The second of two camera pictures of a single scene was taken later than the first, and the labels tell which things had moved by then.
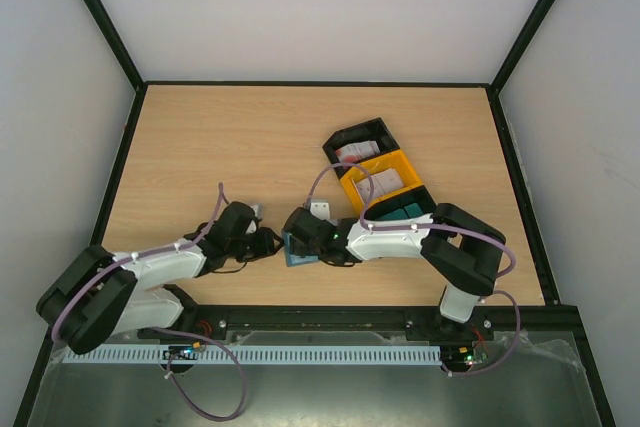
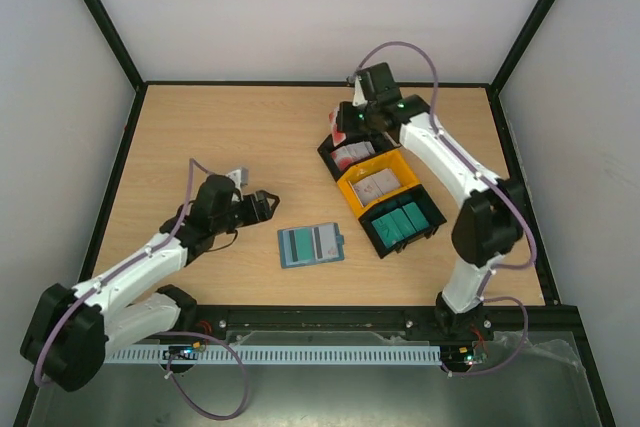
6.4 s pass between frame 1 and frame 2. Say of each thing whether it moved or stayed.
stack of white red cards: stayed
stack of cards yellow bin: stayed
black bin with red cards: stayed
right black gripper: moved
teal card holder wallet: stayed
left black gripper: moved
